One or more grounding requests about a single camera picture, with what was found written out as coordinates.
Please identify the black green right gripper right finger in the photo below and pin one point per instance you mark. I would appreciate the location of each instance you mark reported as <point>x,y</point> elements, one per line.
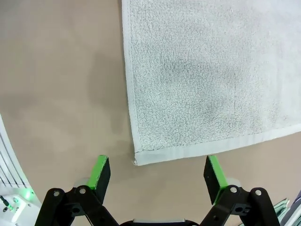
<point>225,204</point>

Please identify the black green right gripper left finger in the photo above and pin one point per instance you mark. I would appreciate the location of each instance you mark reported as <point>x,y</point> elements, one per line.
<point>94,204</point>

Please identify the light grey terry towel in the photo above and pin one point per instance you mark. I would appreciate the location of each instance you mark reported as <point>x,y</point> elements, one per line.
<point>200,82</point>

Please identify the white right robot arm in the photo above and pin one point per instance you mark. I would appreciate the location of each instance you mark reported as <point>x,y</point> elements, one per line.
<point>18,202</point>

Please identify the white slotted mounting platform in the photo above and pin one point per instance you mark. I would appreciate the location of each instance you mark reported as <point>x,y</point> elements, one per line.
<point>11,160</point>

